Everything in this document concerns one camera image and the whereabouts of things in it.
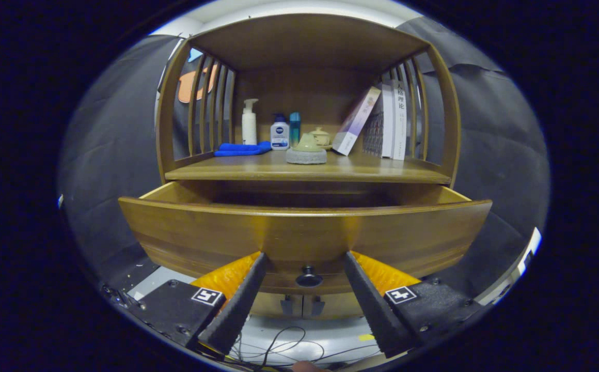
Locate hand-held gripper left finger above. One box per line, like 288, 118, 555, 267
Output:
124, 252, 268, 357

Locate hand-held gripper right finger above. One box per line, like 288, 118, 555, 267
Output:
343, 251, 483, 360

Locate wooden drawer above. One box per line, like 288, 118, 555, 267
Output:
119, 181, 493, 296

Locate green brush with grey base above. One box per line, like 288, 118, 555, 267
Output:
286, 133, 327, 165

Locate wooden countertop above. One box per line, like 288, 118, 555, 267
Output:
165, 150, 452, 185

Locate wooden cabinet with slatted shelf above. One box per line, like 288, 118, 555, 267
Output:
155, 13, 463, 321

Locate white furniture piece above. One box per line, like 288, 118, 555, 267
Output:
478, 227, 542, 306

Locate blue folded cloth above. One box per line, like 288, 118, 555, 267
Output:
214, 141, 272, 157

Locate dark patterned book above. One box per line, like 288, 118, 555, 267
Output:
362, 106, 384, 157

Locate white bottle with dark cap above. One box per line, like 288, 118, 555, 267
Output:
271, 114, 290, 150

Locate cream lidded tea cup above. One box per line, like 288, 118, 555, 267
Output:
309, 127, 332, 150

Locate white pump bottle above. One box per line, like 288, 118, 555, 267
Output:
241, 99, 259, 146

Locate white book with black lettering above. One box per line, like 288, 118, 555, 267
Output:
391, 79, 408, 161

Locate purple and white book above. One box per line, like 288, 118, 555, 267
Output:
332, 86, 382, 156

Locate slim blue bottle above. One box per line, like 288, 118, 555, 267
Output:
289, 112, 302, 148

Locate black floor cables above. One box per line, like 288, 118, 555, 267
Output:
227, 325, 383, 368

